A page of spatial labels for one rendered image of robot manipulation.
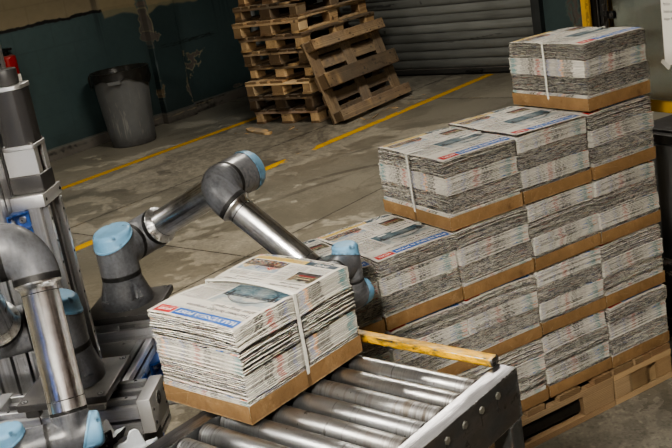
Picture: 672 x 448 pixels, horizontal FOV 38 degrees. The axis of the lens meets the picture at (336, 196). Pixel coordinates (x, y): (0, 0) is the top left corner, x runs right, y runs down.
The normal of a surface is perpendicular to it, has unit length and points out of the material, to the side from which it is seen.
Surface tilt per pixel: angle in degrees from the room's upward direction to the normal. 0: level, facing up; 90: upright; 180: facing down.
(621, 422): 0
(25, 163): 90
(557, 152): 90
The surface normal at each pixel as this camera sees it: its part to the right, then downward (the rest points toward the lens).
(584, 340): 0.49, 0.15
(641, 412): -0.16, -0.95
